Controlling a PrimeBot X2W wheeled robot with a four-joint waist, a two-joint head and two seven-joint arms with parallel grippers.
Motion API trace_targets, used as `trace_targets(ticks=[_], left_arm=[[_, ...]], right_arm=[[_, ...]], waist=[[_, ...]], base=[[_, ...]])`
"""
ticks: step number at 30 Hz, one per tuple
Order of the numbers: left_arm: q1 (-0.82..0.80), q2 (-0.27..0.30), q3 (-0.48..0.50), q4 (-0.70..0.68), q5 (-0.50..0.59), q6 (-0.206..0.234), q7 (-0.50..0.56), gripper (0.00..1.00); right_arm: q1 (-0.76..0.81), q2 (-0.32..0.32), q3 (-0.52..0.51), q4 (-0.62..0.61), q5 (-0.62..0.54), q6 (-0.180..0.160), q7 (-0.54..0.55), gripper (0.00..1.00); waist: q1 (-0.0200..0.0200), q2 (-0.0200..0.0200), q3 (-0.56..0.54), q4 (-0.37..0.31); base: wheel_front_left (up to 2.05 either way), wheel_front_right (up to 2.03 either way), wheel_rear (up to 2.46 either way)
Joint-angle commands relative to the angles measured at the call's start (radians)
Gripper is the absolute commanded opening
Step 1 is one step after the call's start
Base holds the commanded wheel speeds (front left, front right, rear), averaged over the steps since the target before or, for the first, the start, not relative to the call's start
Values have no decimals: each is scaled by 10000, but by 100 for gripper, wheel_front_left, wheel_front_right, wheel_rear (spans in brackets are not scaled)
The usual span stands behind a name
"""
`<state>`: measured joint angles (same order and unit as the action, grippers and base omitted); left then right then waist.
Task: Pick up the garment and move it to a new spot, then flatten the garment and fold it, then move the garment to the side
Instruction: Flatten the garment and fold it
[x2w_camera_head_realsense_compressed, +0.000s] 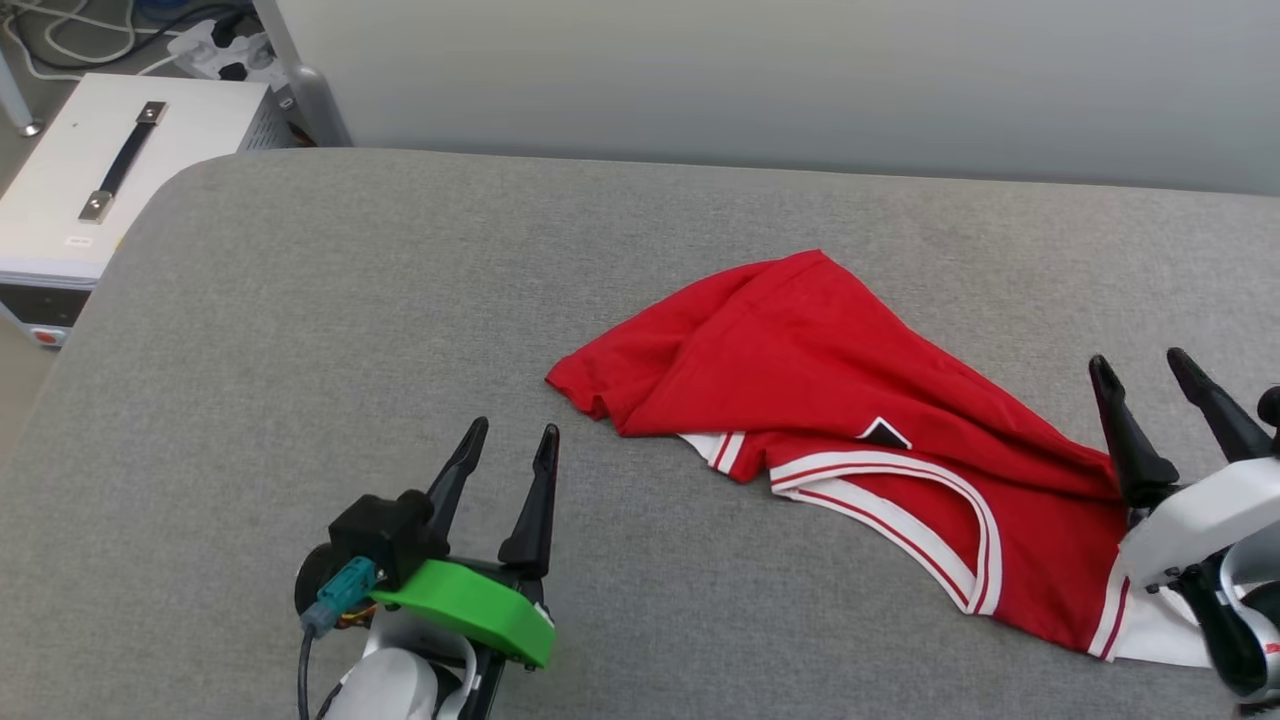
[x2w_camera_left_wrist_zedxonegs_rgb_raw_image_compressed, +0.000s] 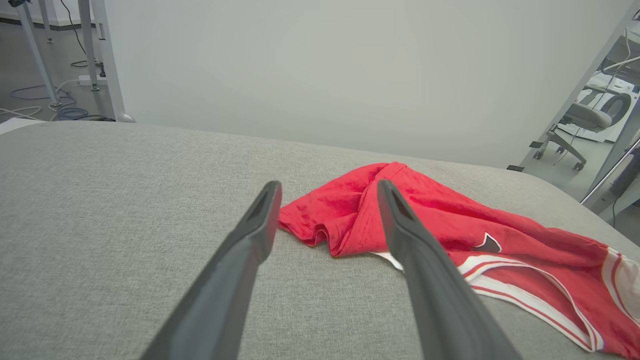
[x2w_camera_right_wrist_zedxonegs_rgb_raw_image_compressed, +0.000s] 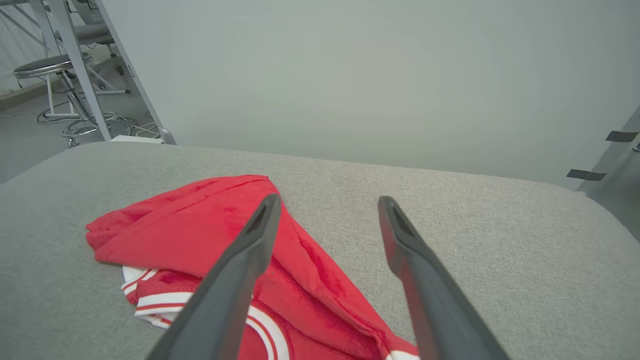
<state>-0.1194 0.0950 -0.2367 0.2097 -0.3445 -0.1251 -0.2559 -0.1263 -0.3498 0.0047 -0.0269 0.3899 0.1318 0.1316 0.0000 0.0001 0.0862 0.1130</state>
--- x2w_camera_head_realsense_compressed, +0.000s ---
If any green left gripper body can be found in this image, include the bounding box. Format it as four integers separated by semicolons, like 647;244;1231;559
371;539;557;670

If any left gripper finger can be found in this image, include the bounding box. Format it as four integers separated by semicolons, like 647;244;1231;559
497;423;561;580
427;416;491;542

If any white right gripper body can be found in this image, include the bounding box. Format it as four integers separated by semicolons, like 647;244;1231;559
1117;454;1280;592

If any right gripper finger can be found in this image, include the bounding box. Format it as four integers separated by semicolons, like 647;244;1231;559
1088;354;1182;507
1166;346;1277;464

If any red and white sports jersey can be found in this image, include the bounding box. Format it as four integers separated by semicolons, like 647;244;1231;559
545;249;1217;669

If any grey fabric sofa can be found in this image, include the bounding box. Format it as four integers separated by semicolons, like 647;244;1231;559
0;147;1280;720

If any white equipment box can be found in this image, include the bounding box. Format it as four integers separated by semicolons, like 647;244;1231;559
0;72;293;348

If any white power strip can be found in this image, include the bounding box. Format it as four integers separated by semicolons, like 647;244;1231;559
164;18;288;84

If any white metal table leg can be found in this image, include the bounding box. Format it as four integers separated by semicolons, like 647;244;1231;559
0;48;44;138

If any left camera cable, teal plug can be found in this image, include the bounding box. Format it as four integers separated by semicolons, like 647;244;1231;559
297;557;380;720

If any grey metal partition post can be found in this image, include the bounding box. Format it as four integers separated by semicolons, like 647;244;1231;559
250;0;353;150

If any black strap handle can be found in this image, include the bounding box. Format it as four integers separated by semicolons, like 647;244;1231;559
77;100;170;224

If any white cable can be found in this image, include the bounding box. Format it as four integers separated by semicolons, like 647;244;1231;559
0;0;138;73

